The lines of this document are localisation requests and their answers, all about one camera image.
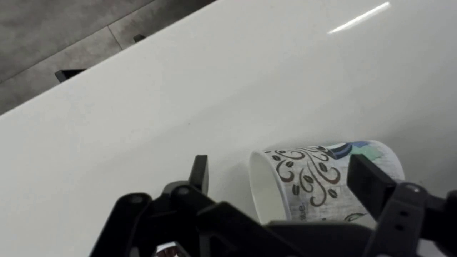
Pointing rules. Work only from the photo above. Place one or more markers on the floral patterned paper cup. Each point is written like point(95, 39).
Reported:
point(314, 181)

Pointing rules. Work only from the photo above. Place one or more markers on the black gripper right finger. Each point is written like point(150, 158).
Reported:
point(404, 215)

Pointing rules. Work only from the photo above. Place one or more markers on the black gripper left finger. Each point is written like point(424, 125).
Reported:
point(157, 215)

